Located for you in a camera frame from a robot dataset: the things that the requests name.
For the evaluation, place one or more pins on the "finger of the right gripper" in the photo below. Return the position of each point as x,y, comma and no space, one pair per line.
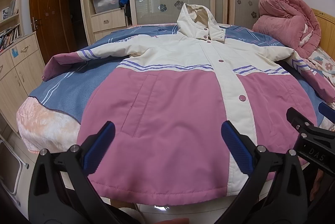
297,120
327,111

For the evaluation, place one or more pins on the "wooden headboard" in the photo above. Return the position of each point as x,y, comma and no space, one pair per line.
327,24

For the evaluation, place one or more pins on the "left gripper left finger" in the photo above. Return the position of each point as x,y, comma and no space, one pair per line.
60,191

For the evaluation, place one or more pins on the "rolled pink quilt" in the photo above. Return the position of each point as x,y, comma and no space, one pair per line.
291,22

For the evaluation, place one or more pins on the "blue plaid bed sheet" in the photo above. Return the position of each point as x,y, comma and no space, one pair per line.
69,92

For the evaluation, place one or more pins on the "brown wooden door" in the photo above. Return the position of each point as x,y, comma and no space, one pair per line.
51,21

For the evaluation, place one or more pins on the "floral pillow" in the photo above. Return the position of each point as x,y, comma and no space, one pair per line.
323,62

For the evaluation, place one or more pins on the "pink fleece bed blanket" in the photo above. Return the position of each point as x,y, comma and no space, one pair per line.
41,128

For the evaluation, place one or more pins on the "beige bookshelf cabinet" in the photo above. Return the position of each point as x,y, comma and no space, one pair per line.
21,62

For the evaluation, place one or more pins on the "pink and cream hooded jacket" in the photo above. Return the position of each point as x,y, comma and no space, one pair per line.
168,99

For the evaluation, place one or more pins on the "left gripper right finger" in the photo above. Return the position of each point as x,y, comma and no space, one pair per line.
275,188

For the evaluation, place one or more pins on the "clear plastic storage box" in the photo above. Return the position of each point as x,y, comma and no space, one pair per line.
105,5

